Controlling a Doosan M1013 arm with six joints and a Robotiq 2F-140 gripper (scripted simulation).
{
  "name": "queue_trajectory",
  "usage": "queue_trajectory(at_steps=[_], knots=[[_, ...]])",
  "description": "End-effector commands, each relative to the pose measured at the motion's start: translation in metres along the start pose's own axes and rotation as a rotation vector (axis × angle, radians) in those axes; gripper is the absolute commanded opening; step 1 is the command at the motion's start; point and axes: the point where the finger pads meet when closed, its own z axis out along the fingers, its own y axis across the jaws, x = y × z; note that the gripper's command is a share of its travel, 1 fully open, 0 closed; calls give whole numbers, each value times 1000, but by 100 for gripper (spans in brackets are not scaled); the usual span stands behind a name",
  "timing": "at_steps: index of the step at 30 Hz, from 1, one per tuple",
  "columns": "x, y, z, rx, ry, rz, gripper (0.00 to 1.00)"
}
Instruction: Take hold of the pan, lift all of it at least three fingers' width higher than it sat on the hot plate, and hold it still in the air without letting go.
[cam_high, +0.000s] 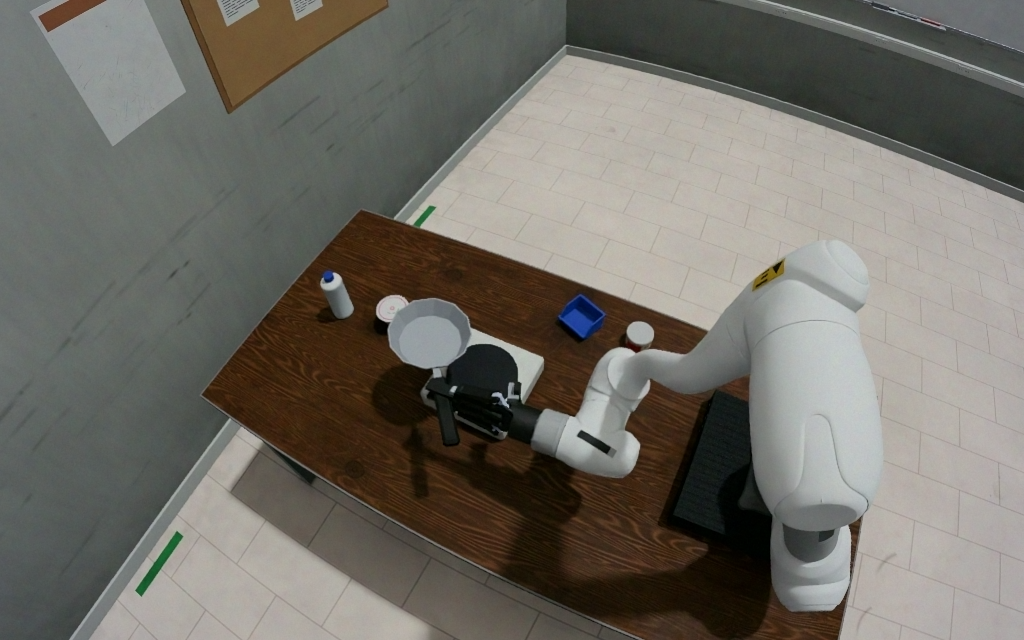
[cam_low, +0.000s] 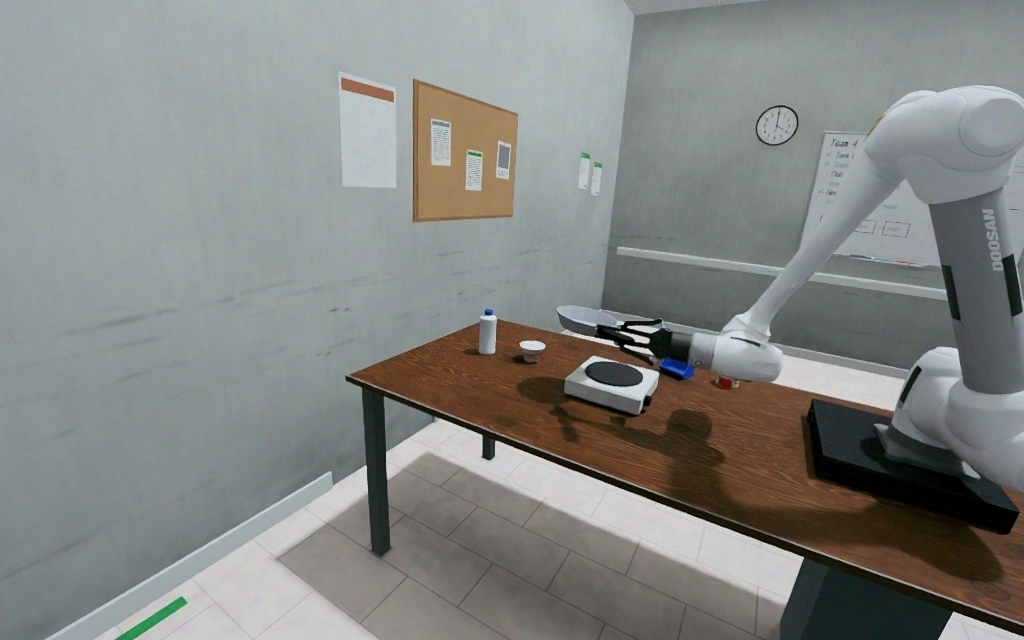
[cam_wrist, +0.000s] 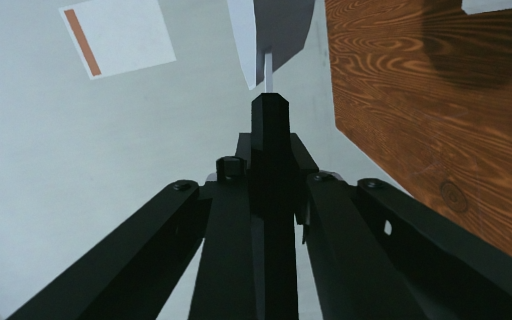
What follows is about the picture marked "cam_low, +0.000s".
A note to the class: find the white yogurt cup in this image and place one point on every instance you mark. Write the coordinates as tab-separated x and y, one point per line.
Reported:
532	350

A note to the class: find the white bottle with blue cap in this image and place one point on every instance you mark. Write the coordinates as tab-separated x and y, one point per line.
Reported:
487	333

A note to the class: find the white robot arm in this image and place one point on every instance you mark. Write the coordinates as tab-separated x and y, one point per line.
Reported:
951	148

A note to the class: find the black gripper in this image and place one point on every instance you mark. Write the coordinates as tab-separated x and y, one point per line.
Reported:
658	341

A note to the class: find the grey frying pan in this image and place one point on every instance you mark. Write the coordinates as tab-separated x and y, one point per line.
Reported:
583	321

